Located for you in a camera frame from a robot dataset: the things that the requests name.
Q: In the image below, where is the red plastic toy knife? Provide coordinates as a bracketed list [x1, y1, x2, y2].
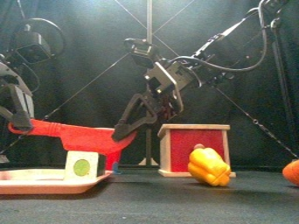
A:
[7, 118, 138, 156]

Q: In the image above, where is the green toy sushi roll piece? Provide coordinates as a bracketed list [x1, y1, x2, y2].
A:
[63, 150, 109, 182]

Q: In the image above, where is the blue tape piece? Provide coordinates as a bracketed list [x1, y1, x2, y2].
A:
[111, 162, 123, 175]

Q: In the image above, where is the wooden box with red panels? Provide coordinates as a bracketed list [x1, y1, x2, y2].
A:
[157, 123, 238, 179]

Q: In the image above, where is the pink plastic tray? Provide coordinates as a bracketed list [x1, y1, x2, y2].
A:
[0, 168, 115, 195]

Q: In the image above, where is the yellow toy bell pepper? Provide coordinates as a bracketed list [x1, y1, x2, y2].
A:
[187, 143, 233, 187]

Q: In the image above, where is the orange toy fruit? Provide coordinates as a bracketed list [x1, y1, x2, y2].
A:
[282, 158, 299, 187]

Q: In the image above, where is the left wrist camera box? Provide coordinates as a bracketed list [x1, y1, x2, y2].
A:
[14, 30, 54, 65]

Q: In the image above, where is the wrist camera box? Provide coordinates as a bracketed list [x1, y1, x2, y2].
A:
[14, 30, 54, 65]
[125, 38, 162, 69]

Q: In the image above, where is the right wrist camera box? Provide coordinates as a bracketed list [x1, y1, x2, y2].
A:
[125, 38, 162, 69]

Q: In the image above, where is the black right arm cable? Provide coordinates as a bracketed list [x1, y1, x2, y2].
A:
[169, 0, 270, 74]

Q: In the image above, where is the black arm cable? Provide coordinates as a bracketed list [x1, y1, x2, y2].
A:
[169, 0, 270, 74]
[11, 17, 69, 58]

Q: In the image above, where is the thin diagonal brace wire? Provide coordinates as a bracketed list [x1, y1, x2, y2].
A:
[113, 0, 299, 160]
[0, 0, 198, 155]

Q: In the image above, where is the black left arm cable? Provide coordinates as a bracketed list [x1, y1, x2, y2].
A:
[11, 17, 69, 58]

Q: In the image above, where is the metal vertical frame pole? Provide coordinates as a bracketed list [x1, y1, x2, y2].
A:
[138, 0, 162, 168]

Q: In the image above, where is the black vertical frame post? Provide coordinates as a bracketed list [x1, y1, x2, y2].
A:
[268, 16, 297, 154]

